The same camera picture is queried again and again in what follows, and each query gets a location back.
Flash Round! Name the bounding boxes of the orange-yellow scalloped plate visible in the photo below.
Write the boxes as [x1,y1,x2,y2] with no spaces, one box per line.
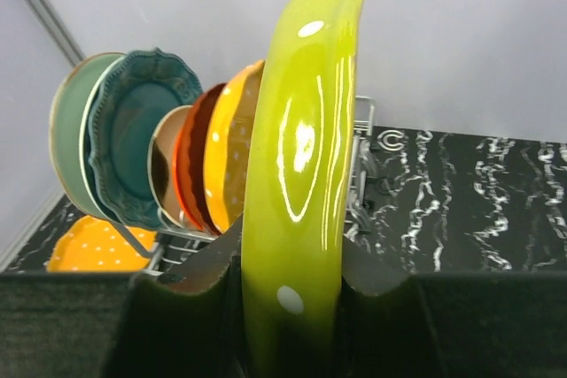
[46,216,150,273]

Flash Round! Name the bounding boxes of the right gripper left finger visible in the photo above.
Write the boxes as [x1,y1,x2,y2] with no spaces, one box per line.
[1,222,243,377]

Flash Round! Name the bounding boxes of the light green flower plate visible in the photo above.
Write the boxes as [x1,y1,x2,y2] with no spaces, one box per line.
[49,52,123,220]

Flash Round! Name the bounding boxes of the dark red scalloped plate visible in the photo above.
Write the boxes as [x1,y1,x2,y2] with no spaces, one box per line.
[183,82,226,235]

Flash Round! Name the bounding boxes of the metal wire dish rack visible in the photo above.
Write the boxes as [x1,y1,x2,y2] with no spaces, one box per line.
[111,96,377,275]

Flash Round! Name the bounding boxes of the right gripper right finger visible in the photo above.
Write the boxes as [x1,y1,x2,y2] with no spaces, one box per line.
[342,241,566,377]

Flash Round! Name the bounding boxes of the yellow scalloped plate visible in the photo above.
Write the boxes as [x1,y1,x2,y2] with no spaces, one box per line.
[204,59,265,233]

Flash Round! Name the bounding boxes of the red-orange scalloped plate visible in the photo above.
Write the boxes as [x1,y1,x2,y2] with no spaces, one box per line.
[172,127,204,231]

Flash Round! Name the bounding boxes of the white plate teal rim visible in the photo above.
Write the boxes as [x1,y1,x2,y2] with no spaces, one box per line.
[76,52,125,223]

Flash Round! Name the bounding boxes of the green scalloped plate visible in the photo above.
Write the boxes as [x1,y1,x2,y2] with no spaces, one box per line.
[241,0,363,377]

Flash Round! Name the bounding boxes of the cream plate with dark patch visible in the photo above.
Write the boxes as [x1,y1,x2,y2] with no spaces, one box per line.
[147,105,192,229]

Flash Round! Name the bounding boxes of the dark teal plate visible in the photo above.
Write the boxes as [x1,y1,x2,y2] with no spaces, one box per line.
[87,48,203,230]

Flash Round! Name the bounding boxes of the left aluminium frame post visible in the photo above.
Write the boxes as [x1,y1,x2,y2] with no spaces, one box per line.
[25,0,84,66]

